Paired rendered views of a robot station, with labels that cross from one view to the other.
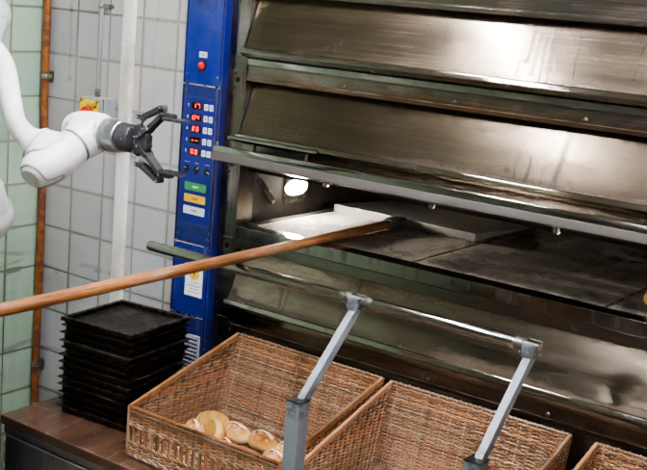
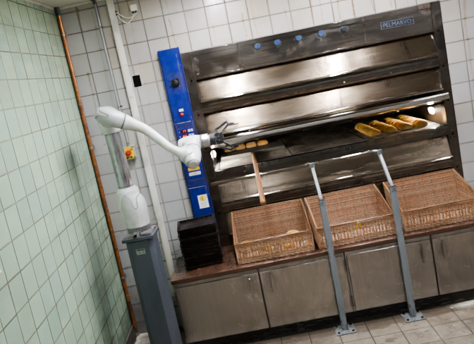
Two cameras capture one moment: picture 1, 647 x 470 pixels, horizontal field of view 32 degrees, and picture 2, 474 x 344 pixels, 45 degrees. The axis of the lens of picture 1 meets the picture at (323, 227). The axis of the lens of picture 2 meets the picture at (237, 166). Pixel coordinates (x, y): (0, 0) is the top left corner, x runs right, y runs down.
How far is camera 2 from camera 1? 2.49 m
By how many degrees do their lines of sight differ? 33
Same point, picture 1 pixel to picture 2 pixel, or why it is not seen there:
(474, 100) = (302, 89)
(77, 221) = not seen: hidden behind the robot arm
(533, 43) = (318, 63)
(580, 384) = (370, 167)
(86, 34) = not seen: hidden behind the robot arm
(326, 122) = (245, 117)
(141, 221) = (164, 189)
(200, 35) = (177, 103)
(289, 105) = (225, 117)
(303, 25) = (223, 84)
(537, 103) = (326, 82)
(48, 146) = (193, 150)
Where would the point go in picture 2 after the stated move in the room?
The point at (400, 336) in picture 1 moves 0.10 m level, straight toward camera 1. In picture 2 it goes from (300, 181) to (308, 182)
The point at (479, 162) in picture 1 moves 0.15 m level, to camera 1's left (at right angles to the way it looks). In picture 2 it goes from (312, 108) to (298, 113)
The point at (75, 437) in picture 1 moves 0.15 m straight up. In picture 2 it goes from (211, 271) to (207, 251)
